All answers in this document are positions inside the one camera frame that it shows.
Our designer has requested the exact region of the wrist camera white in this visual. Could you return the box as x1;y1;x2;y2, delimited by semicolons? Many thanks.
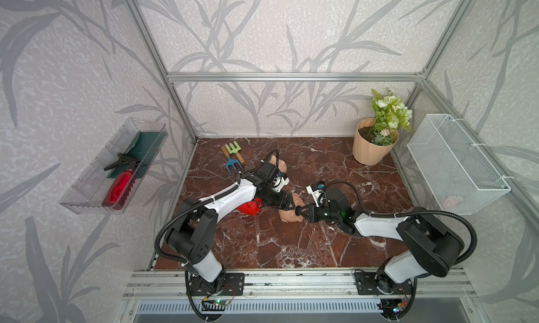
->
272;172;290;193
306;181;326;207

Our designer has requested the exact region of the aluminium frame crossbar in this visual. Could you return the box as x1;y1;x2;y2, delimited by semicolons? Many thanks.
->
166;73;423;83

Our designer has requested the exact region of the green toy garden rake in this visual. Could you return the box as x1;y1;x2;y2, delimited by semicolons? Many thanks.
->
225;141;246;165

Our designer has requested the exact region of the pink object in basket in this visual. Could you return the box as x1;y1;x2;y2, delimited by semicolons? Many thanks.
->
442;196;464;212

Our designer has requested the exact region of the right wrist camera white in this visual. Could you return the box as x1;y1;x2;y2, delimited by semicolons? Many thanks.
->
306;181;326;207

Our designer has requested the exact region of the artificial green white plant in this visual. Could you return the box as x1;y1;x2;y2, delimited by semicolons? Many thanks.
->
366;89;413;146

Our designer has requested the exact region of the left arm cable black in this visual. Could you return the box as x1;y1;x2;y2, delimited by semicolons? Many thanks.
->
154;149;279;265

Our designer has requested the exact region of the white wire mesh basket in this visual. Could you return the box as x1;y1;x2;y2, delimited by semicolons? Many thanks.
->
407;114;511;216

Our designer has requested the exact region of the blue toy garden fork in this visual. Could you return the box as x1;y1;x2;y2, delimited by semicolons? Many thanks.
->
221;146;244;176

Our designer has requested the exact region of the pink piggy bank far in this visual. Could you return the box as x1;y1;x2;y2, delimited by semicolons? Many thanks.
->
269;155;288;174

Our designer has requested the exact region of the red piggy bank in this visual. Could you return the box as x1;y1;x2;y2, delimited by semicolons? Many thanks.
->
237;198;263;216

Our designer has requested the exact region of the red spray bottle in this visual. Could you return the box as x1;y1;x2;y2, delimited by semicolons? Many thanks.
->
102;169;135;210

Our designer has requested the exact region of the green trowel in tray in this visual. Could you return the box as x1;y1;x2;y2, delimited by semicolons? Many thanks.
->
103;132;168;179

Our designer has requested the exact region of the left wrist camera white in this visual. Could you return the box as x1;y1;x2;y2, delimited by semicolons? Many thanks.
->
272;172;290;193

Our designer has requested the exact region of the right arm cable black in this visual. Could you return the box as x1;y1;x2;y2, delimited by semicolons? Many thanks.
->
321;179;478;267

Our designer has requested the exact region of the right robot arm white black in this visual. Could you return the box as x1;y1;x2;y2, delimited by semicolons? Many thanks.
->
295;189;477;295

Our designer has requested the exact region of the clear plastic wall tray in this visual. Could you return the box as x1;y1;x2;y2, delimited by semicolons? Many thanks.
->
60;118;168;215

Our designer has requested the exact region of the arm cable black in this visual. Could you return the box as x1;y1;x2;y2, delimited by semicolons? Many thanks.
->
321;179;478;267
154;149;279;265

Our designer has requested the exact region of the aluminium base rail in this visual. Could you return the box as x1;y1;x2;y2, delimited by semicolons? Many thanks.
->
114;268;489;322

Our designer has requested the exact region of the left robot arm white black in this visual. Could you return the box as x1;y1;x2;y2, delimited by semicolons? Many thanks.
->
154;155;295;296

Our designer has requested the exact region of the peach flower pot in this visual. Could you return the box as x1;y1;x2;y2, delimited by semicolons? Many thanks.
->
352;118;399;166

